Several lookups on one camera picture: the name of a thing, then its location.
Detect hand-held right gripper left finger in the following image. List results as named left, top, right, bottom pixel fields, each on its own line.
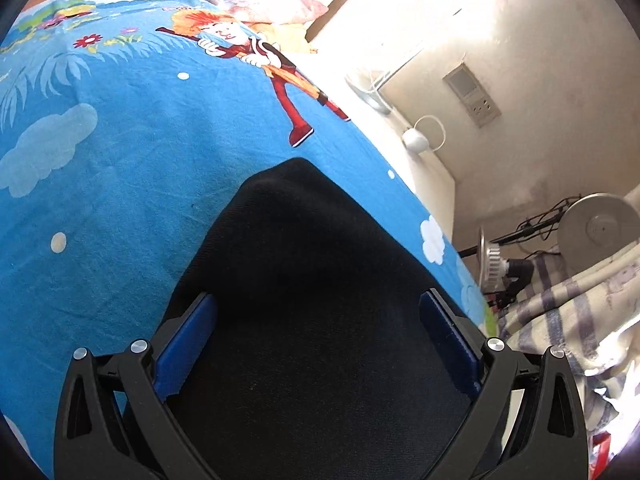
left=54, top=292, right=218, bottom=480

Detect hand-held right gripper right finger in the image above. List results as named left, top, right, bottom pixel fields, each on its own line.
left=419, top=287, right=588, bottom=480

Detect black pants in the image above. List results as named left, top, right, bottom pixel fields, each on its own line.
left=165, top=157, right=501, bottom=480

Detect white electric fan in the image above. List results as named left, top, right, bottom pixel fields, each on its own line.
left=477, top=225, right=518, bottom=293

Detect striped white blanket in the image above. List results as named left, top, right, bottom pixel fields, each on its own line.
left=495, top=242, right=640, bottom=436

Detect cartoon printed bedsheet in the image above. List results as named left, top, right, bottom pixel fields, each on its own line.
left=0, top=0, right=501, bottom=480

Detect grey round disc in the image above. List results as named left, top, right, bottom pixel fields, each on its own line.
left=557, top=192, right=640, bottom=266

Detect red packet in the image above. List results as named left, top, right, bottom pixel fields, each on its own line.
left=587, top=432, right=613, bottom=476

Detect brown wooden board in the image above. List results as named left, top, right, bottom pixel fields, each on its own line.
left=305, top=0, right=386, bottom=43

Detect black cable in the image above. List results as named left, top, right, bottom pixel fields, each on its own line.
left=460, top=197, right=581, bottom=258

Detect white plug adapter with cable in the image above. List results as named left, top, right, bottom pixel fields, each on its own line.
left=402, top=115, right=448, bottom=155

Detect wall socket panel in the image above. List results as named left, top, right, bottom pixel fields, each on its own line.
left=442, top=62, right=502, bottom=129

